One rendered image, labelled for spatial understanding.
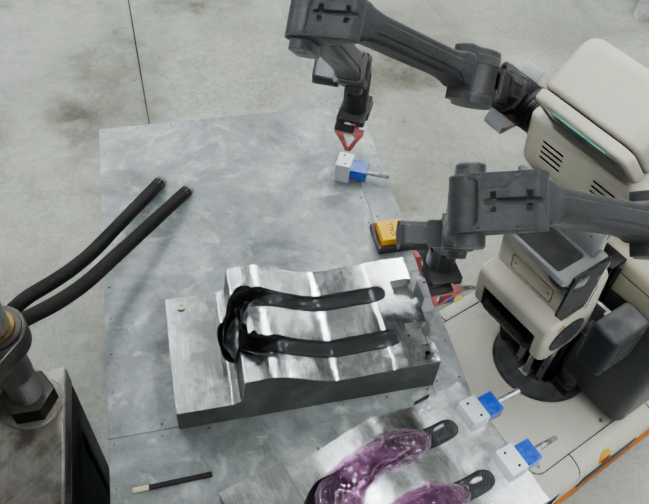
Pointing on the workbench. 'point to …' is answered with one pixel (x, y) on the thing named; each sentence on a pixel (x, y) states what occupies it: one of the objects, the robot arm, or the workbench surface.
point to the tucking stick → (171, 482)
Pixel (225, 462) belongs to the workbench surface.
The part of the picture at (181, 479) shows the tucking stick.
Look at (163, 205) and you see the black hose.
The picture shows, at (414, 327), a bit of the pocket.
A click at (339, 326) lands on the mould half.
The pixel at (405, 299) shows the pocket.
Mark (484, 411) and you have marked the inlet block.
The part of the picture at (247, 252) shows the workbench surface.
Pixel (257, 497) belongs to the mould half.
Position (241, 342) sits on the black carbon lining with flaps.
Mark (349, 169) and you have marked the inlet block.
